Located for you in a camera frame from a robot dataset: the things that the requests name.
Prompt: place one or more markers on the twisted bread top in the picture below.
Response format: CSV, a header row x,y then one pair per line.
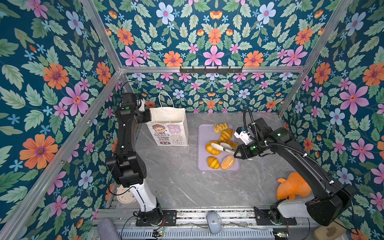
x,y
220,127

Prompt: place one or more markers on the grey padded cylinder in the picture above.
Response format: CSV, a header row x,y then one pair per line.
x,y
107,230

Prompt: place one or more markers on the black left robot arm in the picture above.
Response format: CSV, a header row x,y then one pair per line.
x,y
126,166

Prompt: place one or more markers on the black hook rack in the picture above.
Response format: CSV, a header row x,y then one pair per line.
x,y
211,70

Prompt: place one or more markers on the small striped yellow bread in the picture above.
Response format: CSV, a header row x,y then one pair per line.
x,y
213,163

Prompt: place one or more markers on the round pumpkin bread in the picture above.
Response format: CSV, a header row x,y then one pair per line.
x,y
211,150

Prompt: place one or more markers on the purple cutting mat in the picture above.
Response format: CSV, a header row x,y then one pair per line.
x,y
205,135

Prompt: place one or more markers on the round beige clock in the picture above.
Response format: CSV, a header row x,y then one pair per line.
x,y
125,196

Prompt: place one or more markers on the metal tongs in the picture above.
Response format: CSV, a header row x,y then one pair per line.
x,y
219,147

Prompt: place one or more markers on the tan sponge block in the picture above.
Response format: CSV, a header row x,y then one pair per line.
x,y
331,232

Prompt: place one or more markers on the orange plush toy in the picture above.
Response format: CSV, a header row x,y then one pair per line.
x,y
293,186

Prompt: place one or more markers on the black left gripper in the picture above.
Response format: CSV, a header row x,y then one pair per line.
x,y
146,117

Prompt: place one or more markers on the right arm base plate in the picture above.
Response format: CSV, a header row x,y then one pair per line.
x,y
266,217

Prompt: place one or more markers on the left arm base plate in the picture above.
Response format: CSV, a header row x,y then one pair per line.
x,y
156,219

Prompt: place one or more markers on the oval seeded bread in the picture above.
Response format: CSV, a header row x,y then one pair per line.
x,y
228,162

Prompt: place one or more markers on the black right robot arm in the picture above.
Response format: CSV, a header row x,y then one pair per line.
x,y
330,197

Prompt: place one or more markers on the square toast bread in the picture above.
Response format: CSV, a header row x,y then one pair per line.
x,y
229,145

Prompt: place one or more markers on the striped croissant bread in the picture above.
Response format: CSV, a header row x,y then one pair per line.
x,y
226,135

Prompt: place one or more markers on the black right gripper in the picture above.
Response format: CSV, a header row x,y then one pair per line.
x,y
241,150

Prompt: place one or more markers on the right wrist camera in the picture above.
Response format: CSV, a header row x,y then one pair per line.
x,y
242,134

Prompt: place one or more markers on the white paper bag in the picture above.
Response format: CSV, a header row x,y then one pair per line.
x,y
168,126

